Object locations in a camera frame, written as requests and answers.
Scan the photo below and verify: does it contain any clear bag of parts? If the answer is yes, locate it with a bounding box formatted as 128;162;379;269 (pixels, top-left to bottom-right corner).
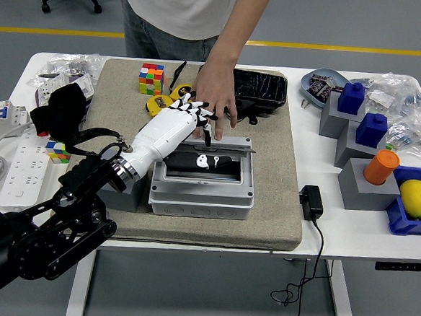
349;69;421;118
383;116;421;167
34;50;109;94

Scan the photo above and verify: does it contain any dark wrapped packet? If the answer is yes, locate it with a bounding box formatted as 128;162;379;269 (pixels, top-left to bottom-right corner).
307;79;325;97
319;82;336;102

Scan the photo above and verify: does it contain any grey-brown mat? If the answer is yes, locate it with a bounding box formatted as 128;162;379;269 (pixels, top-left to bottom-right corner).
62;56;315;254

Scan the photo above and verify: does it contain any black crinkled plastic tray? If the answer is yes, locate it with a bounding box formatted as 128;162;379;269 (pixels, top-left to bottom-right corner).
196;66;290;108

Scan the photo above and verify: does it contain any blue storage bin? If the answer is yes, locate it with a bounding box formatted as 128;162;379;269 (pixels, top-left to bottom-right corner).
385;164;421;238

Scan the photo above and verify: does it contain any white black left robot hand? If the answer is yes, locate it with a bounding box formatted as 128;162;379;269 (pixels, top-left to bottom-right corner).
124;88;237;184

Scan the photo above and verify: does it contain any yellow lemon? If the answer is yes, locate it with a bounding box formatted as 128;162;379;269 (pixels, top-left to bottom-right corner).
397;178;421;220

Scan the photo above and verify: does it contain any blue-grey dish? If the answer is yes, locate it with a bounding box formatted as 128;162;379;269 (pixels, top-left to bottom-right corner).
298;66;351;111

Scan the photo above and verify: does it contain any white table leg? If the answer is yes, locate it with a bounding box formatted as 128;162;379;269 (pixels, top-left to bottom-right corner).
321;258;362;316
64;248;99;316

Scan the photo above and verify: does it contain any grey electrical box clear lid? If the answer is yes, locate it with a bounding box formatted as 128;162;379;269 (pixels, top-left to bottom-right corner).
146;129;260;221

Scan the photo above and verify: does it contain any colourful puzzle cube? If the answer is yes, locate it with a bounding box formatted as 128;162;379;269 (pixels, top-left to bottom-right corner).
138;62;167;97
44;139;74;165

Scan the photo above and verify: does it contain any grey block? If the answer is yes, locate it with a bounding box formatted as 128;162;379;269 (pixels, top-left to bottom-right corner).
335;157;403;214
319;90;368;141
334;120;389;172

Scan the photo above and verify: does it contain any black power adapter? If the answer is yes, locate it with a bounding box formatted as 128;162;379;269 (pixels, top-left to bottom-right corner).
297;185;327;221

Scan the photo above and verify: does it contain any person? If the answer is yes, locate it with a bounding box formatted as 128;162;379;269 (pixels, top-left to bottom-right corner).
116;0;275;67

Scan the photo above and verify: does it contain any white socket package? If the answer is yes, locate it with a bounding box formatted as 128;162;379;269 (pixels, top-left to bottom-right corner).
32;70;97;113

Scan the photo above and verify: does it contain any black adapter cord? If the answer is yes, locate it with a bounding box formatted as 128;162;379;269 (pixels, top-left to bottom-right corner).
268;215;327;316

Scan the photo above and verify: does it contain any black cloth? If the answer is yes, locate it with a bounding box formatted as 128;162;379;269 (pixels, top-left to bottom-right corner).
27;81;90;145

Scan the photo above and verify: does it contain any orange cylinder battery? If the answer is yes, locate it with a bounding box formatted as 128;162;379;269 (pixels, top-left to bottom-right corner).
362;147;402;187

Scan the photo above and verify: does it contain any yellow tape measure red label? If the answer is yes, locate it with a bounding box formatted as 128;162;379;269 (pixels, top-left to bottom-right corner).
145;94;176;119

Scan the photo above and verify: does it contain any black plastic bracket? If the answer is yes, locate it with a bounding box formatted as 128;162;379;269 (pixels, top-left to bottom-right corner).
232;97;275;127

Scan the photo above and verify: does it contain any white circuit breaker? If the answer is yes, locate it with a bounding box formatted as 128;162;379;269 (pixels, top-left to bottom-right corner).
0;100;33;142

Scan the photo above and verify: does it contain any black table control panel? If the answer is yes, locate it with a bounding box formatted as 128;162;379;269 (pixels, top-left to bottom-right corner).
375;259;421;274

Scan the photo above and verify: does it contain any yellow tape measure black label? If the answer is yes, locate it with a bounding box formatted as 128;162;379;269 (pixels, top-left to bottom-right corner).
167;60;200;105

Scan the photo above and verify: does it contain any grey cube with round hole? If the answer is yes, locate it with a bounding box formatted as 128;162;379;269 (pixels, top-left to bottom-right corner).
98;171;151;214

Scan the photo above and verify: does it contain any person's left hand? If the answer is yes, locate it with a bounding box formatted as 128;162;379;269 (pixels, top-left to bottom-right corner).
189;61;242;142

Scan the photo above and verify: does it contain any blue plastic block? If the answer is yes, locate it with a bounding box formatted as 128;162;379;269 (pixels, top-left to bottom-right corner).
355;111;390;149
337;81;368;117

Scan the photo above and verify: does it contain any white power strip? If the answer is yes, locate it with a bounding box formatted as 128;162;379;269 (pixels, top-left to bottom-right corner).
0;128;54;211

